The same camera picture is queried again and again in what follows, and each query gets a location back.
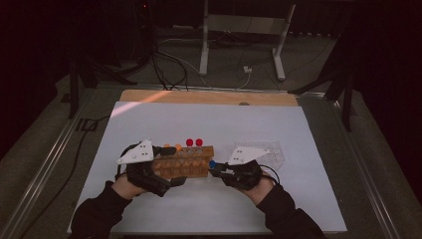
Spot person's right hand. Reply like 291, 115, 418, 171
243, 171, 282, 207

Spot black tripod stand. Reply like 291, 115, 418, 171
68, 49, 137, 120
288, 33, 357, 132

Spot person's left hand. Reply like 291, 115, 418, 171
110, 173, 147, 200

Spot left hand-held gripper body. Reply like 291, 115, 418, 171
116, 138, 172, 198

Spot aluminium floor rail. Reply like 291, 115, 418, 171
327, 96, 404, 239
96, 83, 327, 98
0, 88, 96, 239

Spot grey metal stand frame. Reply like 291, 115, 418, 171
198, 0, 297, 82

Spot black floor cable bundle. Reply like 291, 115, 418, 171
150, 49, 190, 92

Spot white floor cable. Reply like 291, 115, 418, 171
158, 38, 253, 91

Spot clear acrylic test tube rack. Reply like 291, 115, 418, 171
233, 140, 287, 168

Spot left hand-held gripper black cable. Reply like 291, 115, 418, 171
114, 142, 142, 182

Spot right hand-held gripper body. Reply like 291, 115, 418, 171
220, 146, 272, 191

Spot right hand-held gripper black cable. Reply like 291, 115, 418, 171
259, 164, 282, 185

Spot thin black floor cable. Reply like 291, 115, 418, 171
18, 114, 112, 239

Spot hand-held gripper black cable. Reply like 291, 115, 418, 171
259, 164, 282, 185
114, 142, 142, 182

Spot wooden test tube rack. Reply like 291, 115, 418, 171
152, 144, 215, 179

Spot white table cover sheet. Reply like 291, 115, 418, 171
67, 100, 348, 235

